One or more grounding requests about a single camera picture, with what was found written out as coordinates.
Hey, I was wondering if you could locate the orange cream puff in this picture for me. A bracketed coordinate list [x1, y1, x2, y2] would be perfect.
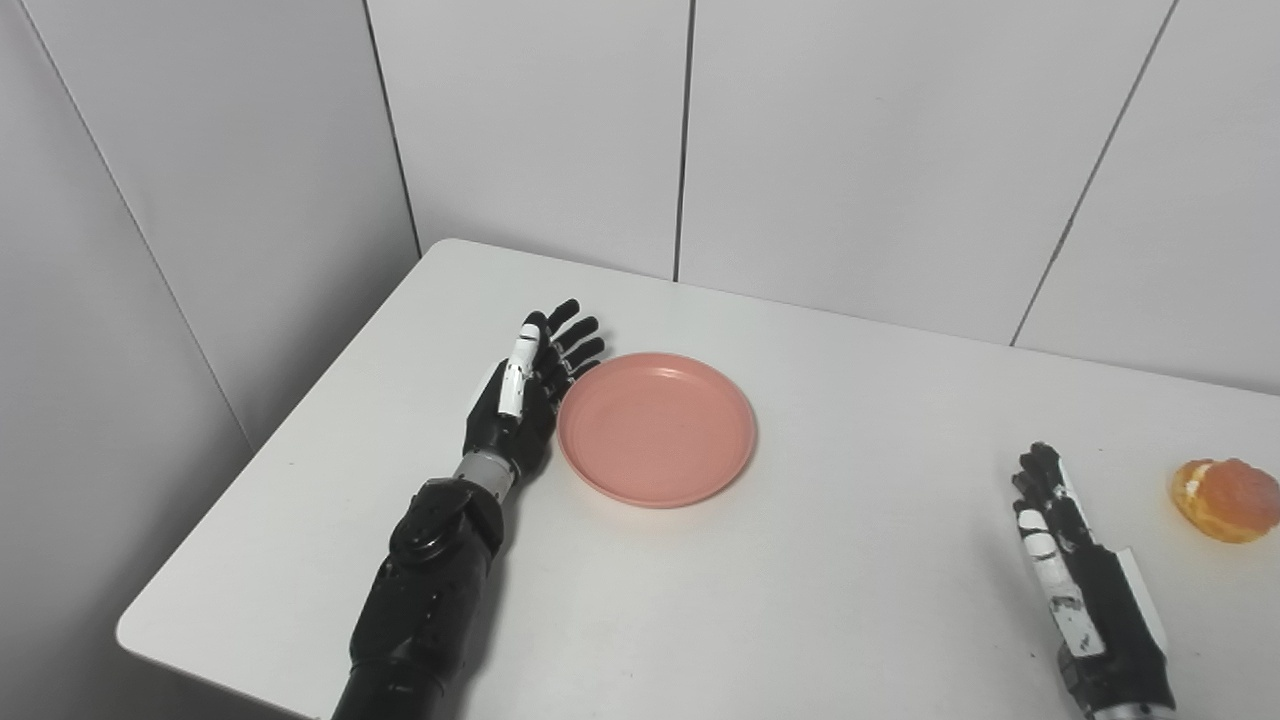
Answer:
[1172, 458, 1280, 545]

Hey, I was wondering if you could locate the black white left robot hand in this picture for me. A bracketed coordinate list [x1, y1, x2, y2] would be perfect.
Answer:
[462, 298, 606, 486]

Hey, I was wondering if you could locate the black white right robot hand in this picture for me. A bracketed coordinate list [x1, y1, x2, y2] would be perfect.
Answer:
[1012, 442, 1178, 716]

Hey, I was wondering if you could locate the pink round plate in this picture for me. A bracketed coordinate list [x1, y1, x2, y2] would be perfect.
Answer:
[557, 352, 758, 510]

